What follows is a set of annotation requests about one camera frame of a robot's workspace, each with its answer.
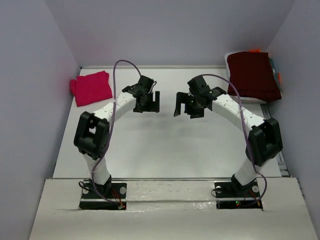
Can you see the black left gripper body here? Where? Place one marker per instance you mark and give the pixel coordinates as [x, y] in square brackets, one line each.
[147, 105]

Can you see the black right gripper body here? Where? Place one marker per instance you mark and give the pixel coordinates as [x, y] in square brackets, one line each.
[194, 107]

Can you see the pink t-shirt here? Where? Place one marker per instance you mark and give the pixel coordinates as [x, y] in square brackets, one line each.
[91, 88]

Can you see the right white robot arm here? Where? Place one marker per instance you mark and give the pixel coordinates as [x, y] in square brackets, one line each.
[262, 136]

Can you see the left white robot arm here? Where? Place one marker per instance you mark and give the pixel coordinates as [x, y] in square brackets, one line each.
[94, 129]

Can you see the orange object behind stack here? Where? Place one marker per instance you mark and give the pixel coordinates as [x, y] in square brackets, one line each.
[255, 50]

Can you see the teal orange item beside stack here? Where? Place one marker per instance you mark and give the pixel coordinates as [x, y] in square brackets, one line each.
[276, 74]

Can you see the dark red folded t-shirt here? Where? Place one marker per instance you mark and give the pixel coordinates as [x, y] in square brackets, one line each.
[252, 75]

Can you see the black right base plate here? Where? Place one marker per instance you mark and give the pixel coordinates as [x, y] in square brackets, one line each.
[229, 199]

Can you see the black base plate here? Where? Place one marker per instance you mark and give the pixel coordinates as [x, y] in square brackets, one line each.
[114, 200]
[229, 199]

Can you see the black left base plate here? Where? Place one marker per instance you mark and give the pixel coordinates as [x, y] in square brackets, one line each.
[114, 200]

